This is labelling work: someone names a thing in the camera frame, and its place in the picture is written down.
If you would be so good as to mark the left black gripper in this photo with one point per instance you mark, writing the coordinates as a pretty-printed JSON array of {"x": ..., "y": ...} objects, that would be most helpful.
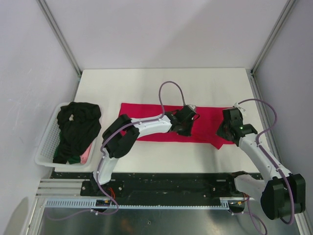
[{"x": 186, "y": 132}]

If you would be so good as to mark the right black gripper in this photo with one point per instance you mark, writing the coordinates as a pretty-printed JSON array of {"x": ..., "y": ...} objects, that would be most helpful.
[{"x": 219, "y": 132}]

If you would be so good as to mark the red t shirt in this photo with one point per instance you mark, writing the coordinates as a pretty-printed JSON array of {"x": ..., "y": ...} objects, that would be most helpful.
[{"x": 203, "y": 131}]

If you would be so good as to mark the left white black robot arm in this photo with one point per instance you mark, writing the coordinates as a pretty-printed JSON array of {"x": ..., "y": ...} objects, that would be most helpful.
[{"x": 121, "y": 135}]

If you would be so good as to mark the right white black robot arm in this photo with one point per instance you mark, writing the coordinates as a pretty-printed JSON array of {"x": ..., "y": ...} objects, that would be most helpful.
[{"x": 280, "y": 193}]

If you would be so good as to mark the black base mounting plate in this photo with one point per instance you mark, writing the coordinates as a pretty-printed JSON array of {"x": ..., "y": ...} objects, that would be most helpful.
[{"x": 168, "y": 200}]

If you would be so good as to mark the black t shirt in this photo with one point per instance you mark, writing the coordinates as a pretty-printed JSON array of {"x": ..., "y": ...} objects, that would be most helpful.
[{"x": 79, "y": 125}]

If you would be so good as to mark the pink garment in basket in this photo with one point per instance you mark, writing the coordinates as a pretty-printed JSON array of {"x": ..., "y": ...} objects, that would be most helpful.
[{"x": 85, "y": 156}]

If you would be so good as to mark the green garment in basket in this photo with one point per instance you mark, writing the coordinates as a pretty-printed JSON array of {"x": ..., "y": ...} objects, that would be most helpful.
[{"x": 58, "y": 159}]

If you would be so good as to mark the white plastic laundry basket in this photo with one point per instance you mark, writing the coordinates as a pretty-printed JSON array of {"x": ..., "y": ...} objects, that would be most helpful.
[{"x": 49, "y": 143}]

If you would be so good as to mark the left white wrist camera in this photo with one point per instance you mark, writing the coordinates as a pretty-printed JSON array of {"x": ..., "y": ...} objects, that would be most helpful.
[{"x": 193, "y": 107}]

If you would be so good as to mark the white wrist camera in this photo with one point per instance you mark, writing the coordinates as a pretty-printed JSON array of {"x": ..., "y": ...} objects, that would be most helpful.
[
  {"x": 193, "y": 107},
  {"x": 241, "y": 109}
]

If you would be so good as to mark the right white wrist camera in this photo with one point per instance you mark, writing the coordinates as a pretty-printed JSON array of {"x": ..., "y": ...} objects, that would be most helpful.
[{"x": 241, "y": 109}]

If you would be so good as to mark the right aluminium frame post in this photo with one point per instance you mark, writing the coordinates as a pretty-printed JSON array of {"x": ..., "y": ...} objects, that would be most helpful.
[{"x": 278, "y": 26}]

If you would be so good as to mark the aluminium frame post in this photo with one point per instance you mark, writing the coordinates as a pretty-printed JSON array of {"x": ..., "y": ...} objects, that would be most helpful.
[
  {"x": 278, "y": 26},
  {"x": 59, "y": 35}
]

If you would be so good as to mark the white slotted cable duct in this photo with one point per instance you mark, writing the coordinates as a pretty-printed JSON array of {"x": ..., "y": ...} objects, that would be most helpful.
[{"x": 92, "y": 203}]

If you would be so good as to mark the left aluminium frame post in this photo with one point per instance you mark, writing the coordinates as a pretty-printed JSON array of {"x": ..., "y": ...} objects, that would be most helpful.
[{"x": 59, "y": 35}]

